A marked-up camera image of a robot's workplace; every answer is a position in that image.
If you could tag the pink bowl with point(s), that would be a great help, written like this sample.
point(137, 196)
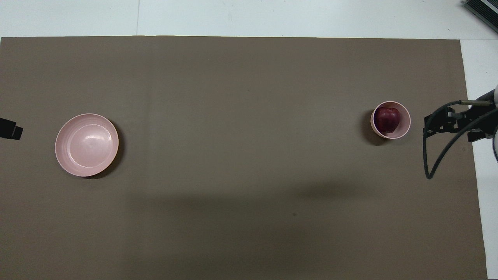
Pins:
point(405, 120)

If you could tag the grey ribbed metal device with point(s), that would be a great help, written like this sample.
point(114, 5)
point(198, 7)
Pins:
point(484, 7)

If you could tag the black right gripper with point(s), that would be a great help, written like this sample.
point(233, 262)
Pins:
point(476, 113)

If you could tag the brown table mat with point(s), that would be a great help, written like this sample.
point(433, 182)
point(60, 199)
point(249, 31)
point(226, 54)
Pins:
point(249, 155)

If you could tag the dark red apple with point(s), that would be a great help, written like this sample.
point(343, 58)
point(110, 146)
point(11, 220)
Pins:
point(387, 120)

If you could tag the pink plate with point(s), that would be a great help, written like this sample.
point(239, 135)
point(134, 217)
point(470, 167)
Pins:
point(86, 144)

